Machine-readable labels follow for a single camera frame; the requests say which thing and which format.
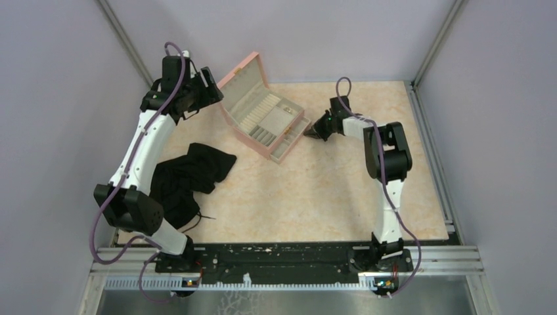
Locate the white slotted cable duct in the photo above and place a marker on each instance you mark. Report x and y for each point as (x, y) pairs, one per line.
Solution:
(181, 283)

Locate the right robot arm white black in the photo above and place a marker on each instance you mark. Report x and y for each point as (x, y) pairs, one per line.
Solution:
(388, 161)

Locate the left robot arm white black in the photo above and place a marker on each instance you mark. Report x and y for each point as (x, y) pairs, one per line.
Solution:
(125, 201)

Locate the pink jewelry box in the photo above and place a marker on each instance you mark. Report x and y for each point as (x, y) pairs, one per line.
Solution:
(262, 119)

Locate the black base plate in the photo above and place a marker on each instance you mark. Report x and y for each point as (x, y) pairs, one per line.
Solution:
(190, 263)

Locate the black cloth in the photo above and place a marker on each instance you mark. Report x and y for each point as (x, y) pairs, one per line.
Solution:
(175, 181)

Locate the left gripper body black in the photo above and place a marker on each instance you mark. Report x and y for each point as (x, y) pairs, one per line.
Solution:
(197, 92)

